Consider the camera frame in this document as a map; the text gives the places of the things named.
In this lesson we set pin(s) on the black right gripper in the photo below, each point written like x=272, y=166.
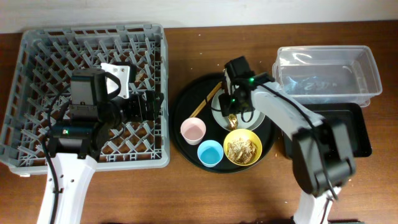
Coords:
x=227, y=105

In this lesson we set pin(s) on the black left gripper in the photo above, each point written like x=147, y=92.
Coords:
x=151, y=112

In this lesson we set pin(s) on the pink plastic cup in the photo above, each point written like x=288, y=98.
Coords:
x=193, y=130

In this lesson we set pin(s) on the yellow bowl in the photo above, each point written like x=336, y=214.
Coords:
x=244, y=134

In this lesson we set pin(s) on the food scraps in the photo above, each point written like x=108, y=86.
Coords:
x=241, y=151

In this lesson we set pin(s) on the light blue plastic cup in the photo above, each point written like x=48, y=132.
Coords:
x=210, y=153

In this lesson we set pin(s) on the gold snack wrapper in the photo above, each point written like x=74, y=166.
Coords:
x=233, y=121

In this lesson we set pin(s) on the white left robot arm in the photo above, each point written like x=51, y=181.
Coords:
x=72, y=146

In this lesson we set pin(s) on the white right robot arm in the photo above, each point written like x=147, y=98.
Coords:
x=323, y=159

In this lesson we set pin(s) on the grey plastic dishwasher rack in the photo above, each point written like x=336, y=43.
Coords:
x=36, y=66

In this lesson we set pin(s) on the light grey plate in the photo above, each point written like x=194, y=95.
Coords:
x=256, y=121

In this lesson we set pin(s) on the round black tray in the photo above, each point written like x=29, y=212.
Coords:
x=185, y=104

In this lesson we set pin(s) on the clear plastic bin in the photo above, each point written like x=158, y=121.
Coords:
x=324, y=74

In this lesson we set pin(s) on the black rectangular tray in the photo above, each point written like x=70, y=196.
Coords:
x=351, y=114

